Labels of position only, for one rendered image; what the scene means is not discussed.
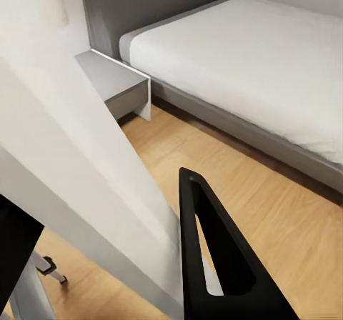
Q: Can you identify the camera tripod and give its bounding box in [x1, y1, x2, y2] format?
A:
[0, 0, 223, 320]

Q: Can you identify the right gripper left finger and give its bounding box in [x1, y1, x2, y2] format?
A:
[0, 195, 45, 314]

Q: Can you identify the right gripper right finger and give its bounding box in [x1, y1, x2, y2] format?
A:
[179, 167, 300, 320]

